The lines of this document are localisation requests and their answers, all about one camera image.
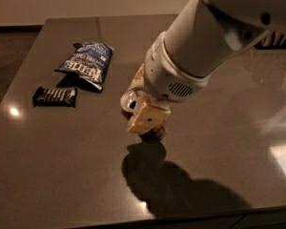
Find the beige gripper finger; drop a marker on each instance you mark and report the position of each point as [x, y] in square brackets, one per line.
[148, 117]
[138, 79]

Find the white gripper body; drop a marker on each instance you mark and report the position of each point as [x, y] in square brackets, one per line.
[168, 75]

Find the orange soda can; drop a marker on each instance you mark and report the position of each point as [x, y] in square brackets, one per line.
[131, 101]

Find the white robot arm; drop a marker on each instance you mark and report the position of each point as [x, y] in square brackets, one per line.
[180, 61]

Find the blue chip bag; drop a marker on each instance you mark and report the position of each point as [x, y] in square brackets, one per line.
[90, 62]

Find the black candy bar wrapper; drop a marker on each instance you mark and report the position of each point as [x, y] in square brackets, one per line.
[56, 97]

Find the black wire napkin holder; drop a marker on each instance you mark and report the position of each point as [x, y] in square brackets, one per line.
[273, 41]

